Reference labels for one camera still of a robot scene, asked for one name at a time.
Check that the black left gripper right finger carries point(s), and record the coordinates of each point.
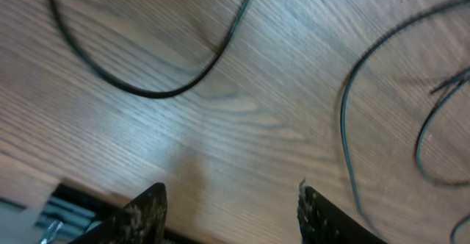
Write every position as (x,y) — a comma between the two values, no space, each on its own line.
(322,222)

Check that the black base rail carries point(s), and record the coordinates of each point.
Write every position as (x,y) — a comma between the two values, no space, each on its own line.
(67,214)

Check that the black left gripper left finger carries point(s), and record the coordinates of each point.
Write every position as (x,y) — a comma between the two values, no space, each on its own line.
(141,221)

